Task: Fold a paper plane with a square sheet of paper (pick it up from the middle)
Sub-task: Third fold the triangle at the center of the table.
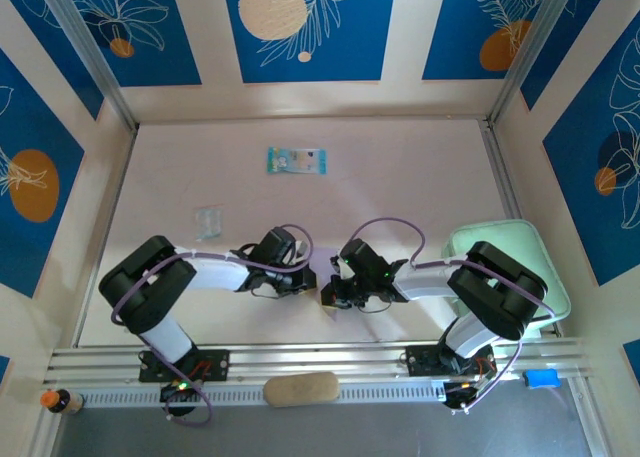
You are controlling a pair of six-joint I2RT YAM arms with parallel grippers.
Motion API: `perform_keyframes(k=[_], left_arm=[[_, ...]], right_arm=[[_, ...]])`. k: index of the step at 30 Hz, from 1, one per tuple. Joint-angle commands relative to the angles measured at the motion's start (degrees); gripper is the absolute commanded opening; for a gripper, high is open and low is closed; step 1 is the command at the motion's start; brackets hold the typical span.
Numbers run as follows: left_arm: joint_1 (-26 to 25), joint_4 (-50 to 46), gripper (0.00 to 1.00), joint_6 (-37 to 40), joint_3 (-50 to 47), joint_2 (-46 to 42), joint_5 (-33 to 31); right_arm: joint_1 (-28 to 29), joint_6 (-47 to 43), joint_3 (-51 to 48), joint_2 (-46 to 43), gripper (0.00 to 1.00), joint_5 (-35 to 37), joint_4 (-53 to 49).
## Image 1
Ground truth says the blue floral wall panel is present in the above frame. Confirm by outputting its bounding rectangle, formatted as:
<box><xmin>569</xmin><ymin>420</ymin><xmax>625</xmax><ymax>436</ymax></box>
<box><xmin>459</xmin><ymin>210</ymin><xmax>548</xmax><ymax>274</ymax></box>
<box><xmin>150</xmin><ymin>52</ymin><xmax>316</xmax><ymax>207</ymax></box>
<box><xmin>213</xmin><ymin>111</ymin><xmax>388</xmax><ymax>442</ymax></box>
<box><xmin>0</xmin><ymin>49</ymin><xmax>86</xmax><ymax>298</ymax></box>
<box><xmin>542</xmin><ymin>11</ymin><xmax>640</xmax><ymax>287</ymax></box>
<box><xmin>422</xmin><ymin>0</ymin><xmax>569</xmax><ymax>82</ymax></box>
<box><xmin>222</xmin><ymin>0</ymin><xmax>397</xmax><ymax>84</ymax></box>
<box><xmin>0</xmin><ymin>0</ymin><xmax>105</xmax><ymax>122</ymax></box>
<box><xmin>519</xmin><ymin>0</ymin><xmax>617</xmax><ymax>112</ymax></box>
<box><xmin>58</xmin><ymin>0</ymin><xmax>203</xmax><ymax>87</ymax></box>

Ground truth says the clear plastic packet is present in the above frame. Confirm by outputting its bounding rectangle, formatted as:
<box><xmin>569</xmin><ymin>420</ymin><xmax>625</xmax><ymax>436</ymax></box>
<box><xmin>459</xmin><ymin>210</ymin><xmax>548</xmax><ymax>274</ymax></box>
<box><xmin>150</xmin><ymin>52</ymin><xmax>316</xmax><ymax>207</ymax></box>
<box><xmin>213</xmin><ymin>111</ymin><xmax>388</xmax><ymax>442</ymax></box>
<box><xmin>193</xmin><ymin>206</ymin><xmax>224</xmax><ymax>242</ymax></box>

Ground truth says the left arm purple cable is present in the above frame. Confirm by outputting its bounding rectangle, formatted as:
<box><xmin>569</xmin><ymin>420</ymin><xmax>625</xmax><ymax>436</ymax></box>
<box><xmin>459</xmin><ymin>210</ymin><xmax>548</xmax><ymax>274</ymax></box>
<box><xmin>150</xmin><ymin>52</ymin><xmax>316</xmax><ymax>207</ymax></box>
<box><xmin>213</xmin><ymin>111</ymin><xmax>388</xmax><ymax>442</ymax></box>
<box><xmin>110</xmin><ymin>223</ymin><xmax>315</xmax><ymax>427</ymax></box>

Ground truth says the aluminium mounting rail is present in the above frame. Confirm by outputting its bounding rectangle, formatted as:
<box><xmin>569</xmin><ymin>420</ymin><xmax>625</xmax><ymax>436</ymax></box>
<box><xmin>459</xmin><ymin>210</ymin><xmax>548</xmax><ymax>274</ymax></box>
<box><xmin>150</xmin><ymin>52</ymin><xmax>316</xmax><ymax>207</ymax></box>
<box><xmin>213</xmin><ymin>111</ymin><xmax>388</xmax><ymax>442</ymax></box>
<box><xmin>42</xmin><ymin>337</ymin><xmax>594</xmax><ymax>386</ymax></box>

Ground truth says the blue plastic block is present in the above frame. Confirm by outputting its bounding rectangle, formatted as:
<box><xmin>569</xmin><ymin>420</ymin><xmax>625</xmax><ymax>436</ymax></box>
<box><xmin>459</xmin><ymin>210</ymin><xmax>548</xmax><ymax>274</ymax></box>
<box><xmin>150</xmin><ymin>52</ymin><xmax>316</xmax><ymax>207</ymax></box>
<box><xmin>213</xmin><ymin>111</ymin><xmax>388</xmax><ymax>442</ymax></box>
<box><xmin>522</xmin><ymin>369</ymin><xmax>560</xmax><ymax>391</ymax></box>

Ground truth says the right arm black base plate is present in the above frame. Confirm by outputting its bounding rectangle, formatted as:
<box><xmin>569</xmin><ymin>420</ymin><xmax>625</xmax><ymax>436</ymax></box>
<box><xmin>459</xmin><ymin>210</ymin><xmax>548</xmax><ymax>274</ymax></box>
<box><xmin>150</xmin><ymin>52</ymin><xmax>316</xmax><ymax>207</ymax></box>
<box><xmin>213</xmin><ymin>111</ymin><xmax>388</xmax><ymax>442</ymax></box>
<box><xmin>405</xmin><ymin>345</ymin><xmax>496</xmax><ymax>378</ymax></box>

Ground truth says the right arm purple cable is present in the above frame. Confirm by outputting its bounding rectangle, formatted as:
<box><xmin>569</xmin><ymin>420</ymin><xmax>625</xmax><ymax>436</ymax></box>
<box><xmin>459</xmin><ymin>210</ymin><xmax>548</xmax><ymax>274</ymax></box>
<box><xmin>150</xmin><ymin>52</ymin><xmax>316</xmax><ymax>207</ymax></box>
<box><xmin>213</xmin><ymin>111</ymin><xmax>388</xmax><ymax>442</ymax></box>
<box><xmin>347</xmin><ymin>218</ymin><xmax>564</xmax><ymax>413</ymax></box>

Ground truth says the orange cap bottle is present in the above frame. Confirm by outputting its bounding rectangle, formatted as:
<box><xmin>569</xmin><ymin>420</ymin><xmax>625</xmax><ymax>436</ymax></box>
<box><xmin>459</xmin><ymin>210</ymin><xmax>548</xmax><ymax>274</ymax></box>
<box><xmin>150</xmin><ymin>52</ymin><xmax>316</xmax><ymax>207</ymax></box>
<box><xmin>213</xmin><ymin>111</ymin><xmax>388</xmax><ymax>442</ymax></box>
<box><xmin>39</xmin><ymin>387</ymin><xmax>84</xmax><ymax>417</ymax></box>

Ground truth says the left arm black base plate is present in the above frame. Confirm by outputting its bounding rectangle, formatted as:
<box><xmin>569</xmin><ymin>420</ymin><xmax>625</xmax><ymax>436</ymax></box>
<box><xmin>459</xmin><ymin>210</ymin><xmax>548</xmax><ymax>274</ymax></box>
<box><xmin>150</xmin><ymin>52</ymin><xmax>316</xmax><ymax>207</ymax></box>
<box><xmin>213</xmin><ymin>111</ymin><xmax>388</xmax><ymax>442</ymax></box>
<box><xmin>138</xmin><ymin>349</ymin><xmax>231</xmax><ymax>383</ymax></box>

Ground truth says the black controller board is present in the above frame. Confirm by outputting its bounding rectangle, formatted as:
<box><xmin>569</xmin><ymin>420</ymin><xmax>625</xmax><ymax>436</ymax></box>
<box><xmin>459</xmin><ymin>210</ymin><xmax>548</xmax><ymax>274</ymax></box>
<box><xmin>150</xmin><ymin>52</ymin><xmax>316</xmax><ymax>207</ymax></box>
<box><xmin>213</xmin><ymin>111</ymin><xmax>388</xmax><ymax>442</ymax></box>
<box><xmin>442</xmin><ymin>379</ymin><xmax>484</xmax><ymax>409</ymax></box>
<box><xmin>159</xmin><ymin>380</ymin><xmax>202</xmax><ymax>404</ymax></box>

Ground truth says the slotted grey cable duct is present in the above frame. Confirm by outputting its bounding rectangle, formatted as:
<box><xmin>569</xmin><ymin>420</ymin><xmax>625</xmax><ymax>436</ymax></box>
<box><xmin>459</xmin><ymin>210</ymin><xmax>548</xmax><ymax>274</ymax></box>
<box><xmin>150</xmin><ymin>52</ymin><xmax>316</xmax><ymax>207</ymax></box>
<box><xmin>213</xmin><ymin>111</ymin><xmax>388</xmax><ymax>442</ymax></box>
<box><xmin>79</xmin><ymin>381</ymin><xmax>449</xmax><ymax>408</ymax></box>

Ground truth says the beige oval pad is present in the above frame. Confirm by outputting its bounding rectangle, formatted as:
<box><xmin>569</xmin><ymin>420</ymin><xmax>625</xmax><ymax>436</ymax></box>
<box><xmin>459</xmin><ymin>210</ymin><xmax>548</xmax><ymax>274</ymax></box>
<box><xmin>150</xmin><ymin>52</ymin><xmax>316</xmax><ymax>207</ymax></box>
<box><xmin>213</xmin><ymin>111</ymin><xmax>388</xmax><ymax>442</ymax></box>
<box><xmin>263</xmin><ymin>371</ymin><xmax>342</xmax><ymax>409</ymax></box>

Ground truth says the mint green tray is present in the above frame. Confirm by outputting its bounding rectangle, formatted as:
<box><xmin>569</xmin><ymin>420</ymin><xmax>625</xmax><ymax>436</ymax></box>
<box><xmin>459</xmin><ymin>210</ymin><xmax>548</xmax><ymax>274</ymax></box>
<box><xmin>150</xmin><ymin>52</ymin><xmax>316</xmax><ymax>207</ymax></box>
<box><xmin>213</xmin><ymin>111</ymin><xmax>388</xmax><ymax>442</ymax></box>
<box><xmin>439</xmin><ymin>219</ymin><xmax>572</xmax><ymax>338</ymax></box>

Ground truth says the blue snack packet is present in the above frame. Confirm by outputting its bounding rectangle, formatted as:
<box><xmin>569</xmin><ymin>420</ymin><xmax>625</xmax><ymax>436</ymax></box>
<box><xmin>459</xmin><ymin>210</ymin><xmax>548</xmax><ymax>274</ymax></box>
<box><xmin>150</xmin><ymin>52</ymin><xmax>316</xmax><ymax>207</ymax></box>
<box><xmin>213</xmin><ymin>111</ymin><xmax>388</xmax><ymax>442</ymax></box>
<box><xmin>266</xmin><ymin>146</ymin><xmax>329</xmax><ymax>177</ymax></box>

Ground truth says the aluminium frame post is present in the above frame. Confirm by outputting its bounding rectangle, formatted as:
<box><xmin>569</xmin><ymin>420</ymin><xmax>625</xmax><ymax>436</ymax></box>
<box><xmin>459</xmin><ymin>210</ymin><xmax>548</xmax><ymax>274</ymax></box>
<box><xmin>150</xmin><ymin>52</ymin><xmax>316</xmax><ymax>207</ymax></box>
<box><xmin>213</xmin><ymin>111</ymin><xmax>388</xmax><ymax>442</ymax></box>
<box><xmin>35</xmin><ymin>0</ymin><xmax>140</xmax><ymax>132</ymax></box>
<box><xmin>485</xmin><ymin>0</ymin><xmax>587</xmax><ymax>128</ymax></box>

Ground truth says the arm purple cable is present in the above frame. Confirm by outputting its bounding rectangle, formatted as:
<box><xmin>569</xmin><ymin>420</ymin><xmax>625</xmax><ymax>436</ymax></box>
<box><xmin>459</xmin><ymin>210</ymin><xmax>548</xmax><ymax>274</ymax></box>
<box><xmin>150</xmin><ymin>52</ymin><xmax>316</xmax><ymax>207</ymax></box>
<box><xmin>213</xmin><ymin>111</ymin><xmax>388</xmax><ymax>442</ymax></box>
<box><xmin>347</xmin><ymin>218</ymin><xmax>564</xmax><ymax>413</ymax></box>
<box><xmin>110</xmin><ymin>223</ymin><xmax>315</xmax><ymax>427</ymax></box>

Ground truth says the aluminium table edge rail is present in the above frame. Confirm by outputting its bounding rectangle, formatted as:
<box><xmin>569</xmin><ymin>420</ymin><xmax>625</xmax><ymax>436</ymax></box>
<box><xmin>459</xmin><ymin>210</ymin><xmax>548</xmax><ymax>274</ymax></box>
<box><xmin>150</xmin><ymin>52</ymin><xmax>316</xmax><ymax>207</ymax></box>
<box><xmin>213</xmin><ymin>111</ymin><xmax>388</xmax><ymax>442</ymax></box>
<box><xmin>478</xmin><ymin>119</ymin><xmax>564</xmax><ymax>338</ymax></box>
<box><xmin>72</xmin><ymin>125</ymin><xmax>140</xmax><ymax>349</ymax></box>

